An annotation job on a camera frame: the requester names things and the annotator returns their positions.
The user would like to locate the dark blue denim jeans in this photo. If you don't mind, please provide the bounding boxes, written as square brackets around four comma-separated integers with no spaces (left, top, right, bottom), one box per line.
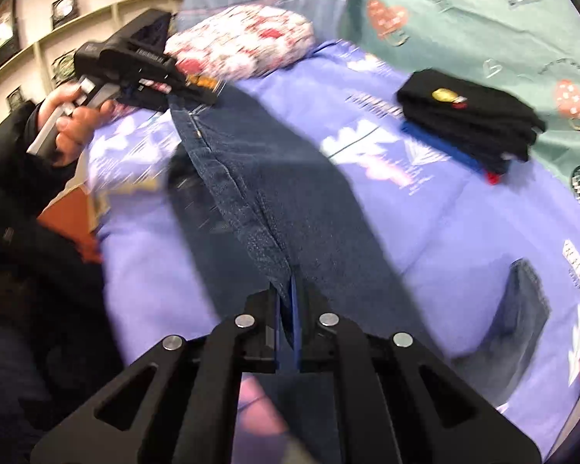
[169,87,548,405]

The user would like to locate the person's left hand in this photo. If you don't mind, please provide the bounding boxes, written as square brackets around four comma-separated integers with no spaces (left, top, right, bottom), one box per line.
[37,83,116,167]

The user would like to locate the red floral pillow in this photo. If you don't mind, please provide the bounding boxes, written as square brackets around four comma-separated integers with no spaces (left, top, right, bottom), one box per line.
[165,4,316,81]

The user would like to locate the purple patterned bed sheet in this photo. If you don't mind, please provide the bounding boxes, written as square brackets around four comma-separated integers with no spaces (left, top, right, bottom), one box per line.
[88,42,580,455]

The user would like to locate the folded red garment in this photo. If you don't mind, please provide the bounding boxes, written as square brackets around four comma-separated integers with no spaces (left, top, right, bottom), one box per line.
[484,171,501,186]

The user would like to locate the folded blue garment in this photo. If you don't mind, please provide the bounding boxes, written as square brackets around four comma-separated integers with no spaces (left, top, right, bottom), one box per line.
[400,121,510,177]

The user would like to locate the folded black garment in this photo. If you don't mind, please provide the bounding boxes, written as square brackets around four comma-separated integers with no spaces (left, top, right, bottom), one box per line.
[396,69,547,167]

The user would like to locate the teal heart-print quilt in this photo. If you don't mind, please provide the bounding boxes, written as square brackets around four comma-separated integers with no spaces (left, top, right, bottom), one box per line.
[339,0,580,203]

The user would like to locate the dark framed wall pictures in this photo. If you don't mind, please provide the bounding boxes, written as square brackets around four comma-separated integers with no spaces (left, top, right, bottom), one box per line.
[0,0,81,121]

